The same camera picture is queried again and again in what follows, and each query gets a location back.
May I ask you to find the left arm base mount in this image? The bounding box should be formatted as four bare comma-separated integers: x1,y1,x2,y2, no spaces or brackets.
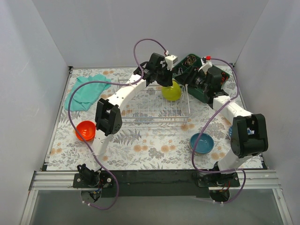
72,164,113,203

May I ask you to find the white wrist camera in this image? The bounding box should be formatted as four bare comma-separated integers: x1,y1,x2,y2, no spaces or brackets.
165,55,178,71
198,56,212,74

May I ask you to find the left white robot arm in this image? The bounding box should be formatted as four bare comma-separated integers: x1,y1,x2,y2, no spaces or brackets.
77,53,178,188

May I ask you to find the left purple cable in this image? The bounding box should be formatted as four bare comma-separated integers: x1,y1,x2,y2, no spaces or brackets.
67,38,170,210

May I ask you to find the white wire dish rack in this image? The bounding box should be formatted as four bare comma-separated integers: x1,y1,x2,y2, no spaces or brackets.
121,82,190,126

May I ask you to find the grey black folded sock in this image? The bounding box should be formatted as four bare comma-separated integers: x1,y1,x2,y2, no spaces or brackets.
176,67,183,75

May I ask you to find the red orange bowl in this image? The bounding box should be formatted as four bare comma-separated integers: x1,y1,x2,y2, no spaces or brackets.
75,120,96,141

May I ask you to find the blue ceramic bowl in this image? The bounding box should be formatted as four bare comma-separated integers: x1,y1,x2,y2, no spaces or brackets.
189,133,214,155

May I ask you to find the brown patterned rolled sock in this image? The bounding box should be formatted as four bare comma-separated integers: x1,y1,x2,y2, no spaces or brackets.
184,55,196,66

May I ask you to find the red black rolled sock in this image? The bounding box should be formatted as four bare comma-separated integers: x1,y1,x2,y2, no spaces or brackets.
221,72,229,83

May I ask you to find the teal cloth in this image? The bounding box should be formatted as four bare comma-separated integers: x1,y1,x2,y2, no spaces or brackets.
64,74,111,111

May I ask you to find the lime green bowl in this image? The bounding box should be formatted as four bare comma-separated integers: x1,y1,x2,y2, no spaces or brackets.
161,80,181,101

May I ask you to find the blue white patterned bowl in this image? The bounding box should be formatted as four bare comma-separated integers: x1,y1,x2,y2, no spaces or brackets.
228,126,233,137

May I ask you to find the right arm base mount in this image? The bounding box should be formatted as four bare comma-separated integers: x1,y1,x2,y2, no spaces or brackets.
192,172,240,203

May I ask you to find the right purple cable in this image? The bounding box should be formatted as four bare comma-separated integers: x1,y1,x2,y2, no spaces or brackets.
191,58,246,207

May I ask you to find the aluminium frame rail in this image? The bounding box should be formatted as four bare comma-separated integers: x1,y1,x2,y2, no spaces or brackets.
30,170,282,190

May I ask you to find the floral patterned table mat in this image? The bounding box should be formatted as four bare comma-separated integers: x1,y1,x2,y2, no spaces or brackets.
45,66,264,171

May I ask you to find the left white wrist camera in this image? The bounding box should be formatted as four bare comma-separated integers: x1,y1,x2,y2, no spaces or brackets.
165,55,178,71

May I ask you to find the purple cable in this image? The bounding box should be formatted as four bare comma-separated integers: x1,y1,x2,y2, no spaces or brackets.
67,38,170,210
191,58,246,207

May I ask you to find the green divided organizer tray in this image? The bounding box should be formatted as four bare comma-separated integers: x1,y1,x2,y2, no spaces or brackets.
173,54,230,106

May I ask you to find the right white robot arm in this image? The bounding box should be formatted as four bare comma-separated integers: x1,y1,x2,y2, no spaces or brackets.
175,66,268,186

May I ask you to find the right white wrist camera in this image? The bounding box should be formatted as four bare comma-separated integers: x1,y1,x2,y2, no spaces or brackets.
198,56,212,74

